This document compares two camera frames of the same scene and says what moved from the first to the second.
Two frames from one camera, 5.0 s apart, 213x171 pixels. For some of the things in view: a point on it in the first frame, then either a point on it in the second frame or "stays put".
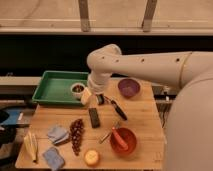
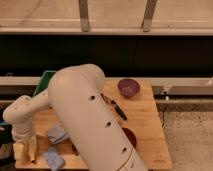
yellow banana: x=31 y=146 stays put
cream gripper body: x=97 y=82 to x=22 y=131
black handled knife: x=117 y=107 stays put
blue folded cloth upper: x=57 y=134 stays put
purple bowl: x=129 y=88 stays put
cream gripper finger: x=94 y=101 to x=32 y=147
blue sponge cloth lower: x=53 y=159 stays put
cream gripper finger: x=85 y=96 to x=19 y=151
